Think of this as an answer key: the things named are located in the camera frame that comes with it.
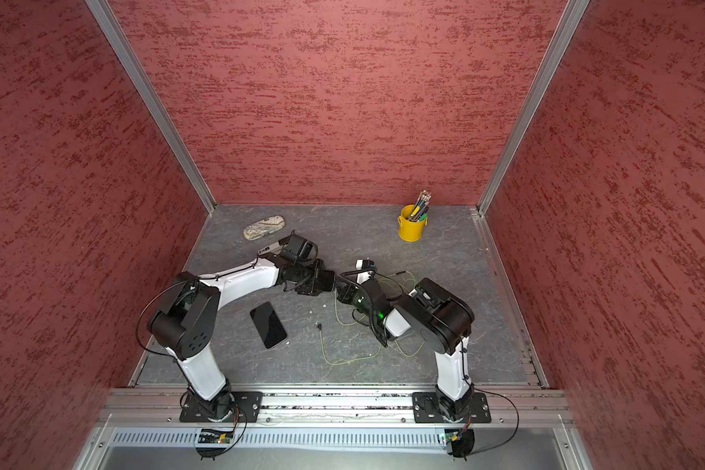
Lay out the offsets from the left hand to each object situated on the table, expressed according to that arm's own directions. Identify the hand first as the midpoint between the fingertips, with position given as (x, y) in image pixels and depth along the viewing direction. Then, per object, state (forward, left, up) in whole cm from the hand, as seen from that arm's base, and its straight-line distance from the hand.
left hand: (329, 279), depth 93 cm
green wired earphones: (-18, -21, +28) cm, 39 cm away
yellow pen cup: (+23, -29, -2) cm, 37 cm away
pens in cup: (+25, -32, +7) cm, 41 cm away
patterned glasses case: (+24, +28, -3) cm, 37 cm away
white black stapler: (+14, +22, -2) cm, 26 cm away
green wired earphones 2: (-22, -12, -6) cm, 26 cm away
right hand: (-2, -1, -1) cm, 2 cm away
